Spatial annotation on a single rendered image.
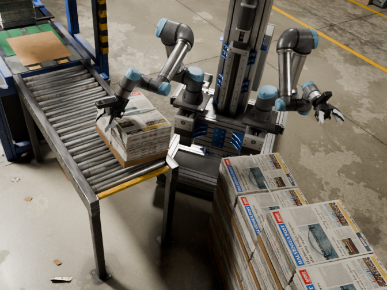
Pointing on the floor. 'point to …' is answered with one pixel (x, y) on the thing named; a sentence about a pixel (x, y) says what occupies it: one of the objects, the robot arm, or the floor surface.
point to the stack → (248, 215)
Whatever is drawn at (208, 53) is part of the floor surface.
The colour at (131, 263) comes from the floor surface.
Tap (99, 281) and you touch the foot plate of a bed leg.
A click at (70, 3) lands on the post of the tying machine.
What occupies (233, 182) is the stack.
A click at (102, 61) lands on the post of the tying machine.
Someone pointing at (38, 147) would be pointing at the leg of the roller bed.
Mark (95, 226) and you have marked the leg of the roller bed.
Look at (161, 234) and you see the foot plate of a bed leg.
